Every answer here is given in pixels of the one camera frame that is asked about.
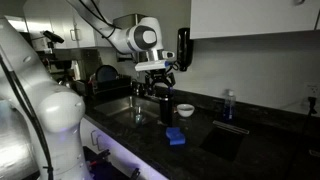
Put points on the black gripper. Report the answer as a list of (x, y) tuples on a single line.
[(159, 75)]

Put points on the white ceramic bowl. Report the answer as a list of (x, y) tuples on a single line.
[(185, 110)]

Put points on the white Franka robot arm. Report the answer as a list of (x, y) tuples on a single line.
[(60, 110)]

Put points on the stainless steel sink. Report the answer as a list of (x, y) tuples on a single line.
[(123, 108)]

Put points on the black dish rack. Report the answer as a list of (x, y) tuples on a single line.
[(111, 87)]

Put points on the blue liquid soap bottle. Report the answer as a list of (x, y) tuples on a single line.
[(229, 106)]

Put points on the chrome faucet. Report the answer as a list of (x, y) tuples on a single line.
[(154, 95)]

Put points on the black tumbler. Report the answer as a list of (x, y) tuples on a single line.
[(166, 110)]

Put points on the blue sponge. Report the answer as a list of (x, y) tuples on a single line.
[(175, 136)]

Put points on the dark blue plate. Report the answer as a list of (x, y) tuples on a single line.
[(106, 74)]

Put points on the white base cabinet front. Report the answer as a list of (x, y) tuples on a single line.
[(113, 150)]

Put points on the white wall cabinet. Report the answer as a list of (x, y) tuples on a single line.
[(253, 16)]

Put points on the white wall outlet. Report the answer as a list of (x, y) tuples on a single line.
[(312, 89)]

